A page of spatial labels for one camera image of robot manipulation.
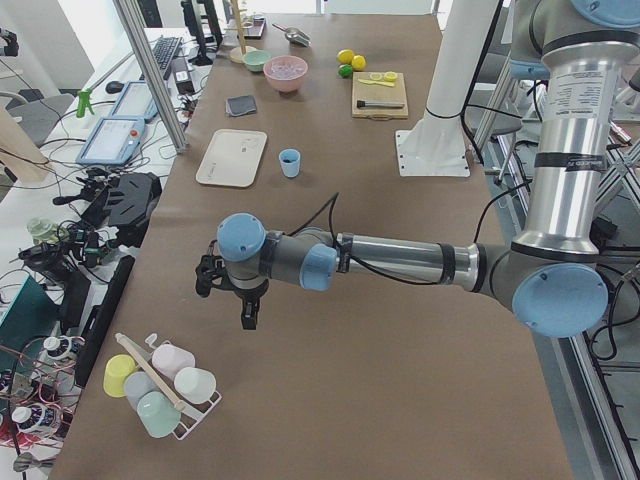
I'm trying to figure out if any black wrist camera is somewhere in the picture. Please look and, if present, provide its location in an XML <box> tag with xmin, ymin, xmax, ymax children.
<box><xmin>195</xmin><ymin>239</ymin><xmax>233</xmax><ymax>298</ymax></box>

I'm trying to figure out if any light blue plastic cup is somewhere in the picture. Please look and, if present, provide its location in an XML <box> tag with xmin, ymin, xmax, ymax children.
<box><xmin>278</xmin><ymin>148</ymin><xmax>301</xmax><ymax>179</ymax></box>

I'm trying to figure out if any teach pendant lower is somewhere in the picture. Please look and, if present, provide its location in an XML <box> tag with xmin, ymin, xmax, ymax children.
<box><xmin>76</xmin><ymin>115</ymin><xmax>146</xmax><ymax>166</ymax></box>

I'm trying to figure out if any wooden cutting board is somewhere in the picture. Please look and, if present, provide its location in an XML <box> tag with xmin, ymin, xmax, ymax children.
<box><xmin>351</xmin><ymin>72</ymin><xmax>409</xmax><ymax>120</ymax></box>

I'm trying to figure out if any yellow plastic cup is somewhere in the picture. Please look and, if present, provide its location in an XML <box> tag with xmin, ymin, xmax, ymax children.
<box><xmin>103</xmin><ymin>354</ymin><xmax>137</xmax><ymax>398</ymax></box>

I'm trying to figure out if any aluminium frame post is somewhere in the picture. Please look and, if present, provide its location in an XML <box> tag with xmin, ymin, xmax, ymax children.
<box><xmin>113</xmin><ymin>0</ymin><xmax>188</xmax><ymax>154</ymax></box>

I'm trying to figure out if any grey folded cloth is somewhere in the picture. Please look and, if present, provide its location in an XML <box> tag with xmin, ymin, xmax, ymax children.
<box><xmin>225</xmin><ymin>95</ymin><xmax>257</xmax><ymax>117</ymax></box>

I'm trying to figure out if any beige rabbit tray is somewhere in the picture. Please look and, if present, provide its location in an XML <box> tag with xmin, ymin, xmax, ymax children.
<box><xmin>195</xmin><ymin>129</ymin><xmax>268</xmax><ymax>188</ymax></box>

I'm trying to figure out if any white wire cup rack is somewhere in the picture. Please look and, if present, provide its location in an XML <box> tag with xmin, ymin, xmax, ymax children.
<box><xmin>115</xmin><ymin>333</ymin><xmax>222</xmax><ymax>440</ymax></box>

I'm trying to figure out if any metal muddler black tip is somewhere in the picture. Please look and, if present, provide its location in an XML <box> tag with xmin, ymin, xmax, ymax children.
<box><xmin>356</xmin><ymin>100</ymin><xmax>405</xmax><ymax>109</ymax></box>

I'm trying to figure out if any yellow lemon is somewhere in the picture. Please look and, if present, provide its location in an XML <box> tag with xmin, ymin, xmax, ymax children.
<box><xmin>336</xmin><ymin>49</ymin><xmax>355</xmax><ymax>65</ymax></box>
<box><xmin>350</xmin><ymin>55</ymin><xmax>367</xmax><ymax>71</ymax></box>

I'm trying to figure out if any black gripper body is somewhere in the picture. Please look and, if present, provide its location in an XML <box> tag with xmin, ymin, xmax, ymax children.
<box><xmin>230</xmin><ymin>277</ymin><xmax>269</xmax><ymax>313</ymax></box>

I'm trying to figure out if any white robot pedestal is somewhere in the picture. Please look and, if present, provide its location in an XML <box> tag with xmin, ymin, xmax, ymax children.
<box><xmin>396</xmin><ymin>0</ymin><xmax>502</xmax><ymax>177</ymax></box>

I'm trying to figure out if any mint green bowl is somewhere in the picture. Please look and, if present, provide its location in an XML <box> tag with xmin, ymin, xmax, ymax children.
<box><xmin>242</xmin><ymin>50</ymin><xmax>272</xmax><ymax>73</ymax></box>

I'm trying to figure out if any teach pendant upper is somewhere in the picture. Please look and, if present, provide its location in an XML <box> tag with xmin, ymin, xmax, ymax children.
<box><xmin>110</xmin><ymin>80</ymin><xmax>158</xmax><ymax>122</ymax></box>

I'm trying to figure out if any green lime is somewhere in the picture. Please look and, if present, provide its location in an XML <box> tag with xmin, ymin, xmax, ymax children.
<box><xmin>338</xmin><ymin>64</ymin><xmax>353</xmax><ymax>78</ymax></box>

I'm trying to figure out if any grey plastic cup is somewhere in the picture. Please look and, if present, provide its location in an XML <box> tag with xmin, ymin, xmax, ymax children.
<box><xmin>123</xmin><ymin>370</ymin><xmax>158</xmax><ymax>410</ymax></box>

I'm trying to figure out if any metal ice scoop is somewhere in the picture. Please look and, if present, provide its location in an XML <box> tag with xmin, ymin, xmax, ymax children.
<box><xmin>272</xmin><ymin>23</ymin><xmax>311</xmax><ymax>47</ymax></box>

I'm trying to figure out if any pink plastic cup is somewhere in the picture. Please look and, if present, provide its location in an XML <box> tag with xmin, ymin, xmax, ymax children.
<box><xmin>151</xmin><ymin>343</ymin><xmax>196</xmax><ymax>381</ymax></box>

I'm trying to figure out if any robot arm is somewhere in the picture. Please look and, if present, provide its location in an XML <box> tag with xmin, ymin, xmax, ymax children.
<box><xmin>196</xmin><ymin>1</ymin><xmax>639</xmax><ymax>338</ymax></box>

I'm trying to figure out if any yellow lemon lower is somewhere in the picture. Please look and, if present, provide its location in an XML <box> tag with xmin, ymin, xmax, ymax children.
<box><xmin>350</xmin><ymin>55</ymin><xmax>367</xmax><ymax>71</ymax></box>

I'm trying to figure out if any yellow plastic knife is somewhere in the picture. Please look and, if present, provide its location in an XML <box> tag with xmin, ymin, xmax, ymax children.
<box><xmin>356</xmin><ymin>78</ymin><xmax>396</xmax><ymax>88</ymax></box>

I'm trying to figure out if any yellow lemon upper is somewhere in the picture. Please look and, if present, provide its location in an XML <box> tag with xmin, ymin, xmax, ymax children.
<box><xmin>336</xmin><ymin>49</ymin><xmax>355</xmax><ymax>65</ymax></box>

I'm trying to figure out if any pink bowl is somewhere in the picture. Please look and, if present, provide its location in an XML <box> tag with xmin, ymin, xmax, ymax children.
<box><xmin>263</xmin><ymin>55</ymin><xmax>308</xmax><ymax>93</ymax></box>

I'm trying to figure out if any mint green plastic cup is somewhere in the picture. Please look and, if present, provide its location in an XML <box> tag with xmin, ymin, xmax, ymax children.
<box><xmin>136</xmin><ymin>391</ymin><xmax>181</xmax><ymax>438</ymax></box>

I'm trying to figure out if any white plastic cup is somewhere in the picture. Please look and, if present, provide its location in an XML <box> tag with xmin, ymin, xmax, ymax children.
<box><xmin>174</xmin><ymin>367</ymin><xmax>217</xmax><ymax>404</ymax></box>

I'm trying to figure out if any teach pendant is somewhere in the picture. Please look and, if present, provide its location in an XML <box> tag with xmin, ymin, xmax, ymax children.
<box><xmin>110</xmin><ymin>80</ymin><xmax>158</xmax><ymax>122</ymax></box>
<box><xmin>76</xmin><ymin>115</ymin><xmax>146</xmax><ymax>166</ymax></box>

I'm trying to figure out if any black keyboard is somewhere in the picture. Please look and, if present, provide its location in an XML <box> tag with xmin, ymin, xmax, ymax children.
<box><xmin>152</xmin><ymin>37</ymin><xmax>182</xmax><ymax>80</ymax></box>

